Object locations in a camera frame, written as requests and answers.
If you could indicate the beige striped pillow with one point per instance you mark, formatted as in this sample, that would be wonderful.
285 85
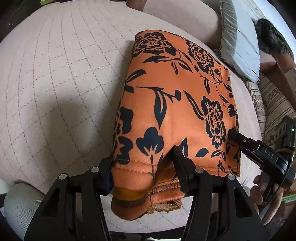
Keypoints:
271 106

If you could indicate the orange black floral garment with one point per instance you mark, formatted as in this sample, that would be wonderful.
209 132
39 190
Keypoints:
176 94

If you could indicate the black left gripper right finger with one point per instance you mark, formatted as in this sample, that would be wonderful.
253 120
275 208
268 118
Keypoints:
221 209

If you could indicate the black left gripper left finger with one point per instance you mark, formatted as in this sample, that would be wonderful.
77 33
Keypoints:
72 208

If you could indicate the person's right hand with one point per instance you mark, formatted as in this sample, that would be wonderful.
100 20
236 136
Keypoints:
261 183

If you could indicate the pink bolster cushion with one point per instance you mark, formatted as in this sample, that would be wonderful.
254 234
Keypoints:
182 16

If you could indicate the brown pink blanket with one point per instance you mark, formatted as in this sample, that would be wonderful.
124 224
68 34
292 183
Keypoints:
280 70

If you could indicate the light blue pillow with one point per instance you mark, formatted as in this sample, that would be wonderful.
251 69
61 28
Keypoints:
239 44

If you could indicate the dark furry item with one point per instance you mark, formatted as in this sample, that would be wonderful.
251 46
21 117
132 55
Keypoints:
270 40

